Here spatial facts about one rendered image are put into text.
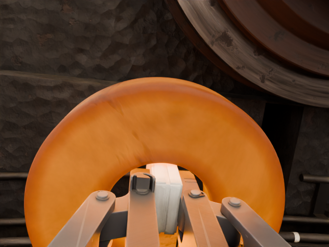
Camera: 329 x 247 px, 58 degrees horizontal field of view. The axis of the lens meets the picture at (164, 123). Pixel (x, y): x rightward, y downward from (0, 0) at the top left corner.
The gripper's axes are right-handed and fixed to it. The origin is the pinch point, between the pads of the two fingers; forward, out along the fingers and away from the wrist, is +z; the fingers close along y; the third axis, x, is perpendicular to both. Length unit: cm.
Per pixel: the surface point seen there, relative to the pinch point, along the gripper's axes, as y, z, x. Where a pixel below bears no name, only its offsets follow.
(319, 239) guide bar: 23.1, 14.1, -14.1
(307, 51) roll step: 15.3, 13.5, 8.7
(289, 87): 15.0, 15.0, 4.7
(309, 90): 17.5, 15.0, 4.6
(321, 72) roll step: 17.3, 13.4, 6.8
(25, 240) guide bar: -13.3, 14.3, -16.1
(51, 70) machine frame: -15.0, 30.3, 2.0
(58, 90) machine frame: -12.5, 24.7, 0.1
